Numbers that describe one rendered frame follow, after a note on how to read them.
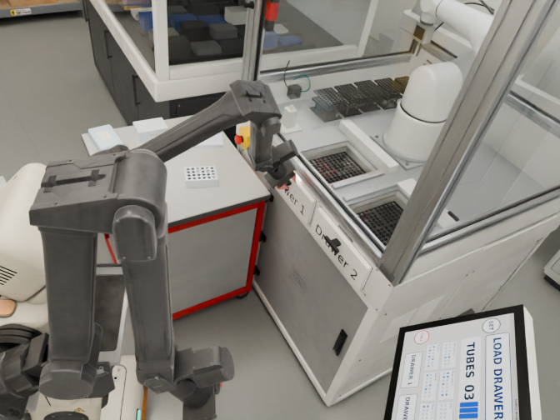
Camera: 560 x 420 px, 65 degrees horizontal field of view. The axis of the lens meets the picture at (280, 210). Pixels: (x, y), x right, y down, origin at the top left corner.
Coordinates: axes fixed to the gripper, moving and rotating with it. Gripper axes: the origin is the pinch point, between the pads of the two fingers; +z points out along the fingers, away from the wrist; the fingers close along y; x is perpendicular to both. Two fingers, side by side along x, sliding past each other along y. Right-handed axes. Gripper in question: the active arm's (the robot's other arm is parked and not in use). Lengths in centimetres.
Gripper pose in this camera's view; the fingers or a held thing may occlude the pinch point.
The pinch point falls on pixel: (290, 183)
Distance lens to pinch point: 157.0
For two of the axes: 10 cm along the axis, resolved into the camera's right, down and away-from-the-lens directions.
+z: 4.5, 3.9, 8.0
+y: 7.6, -6.3, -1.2
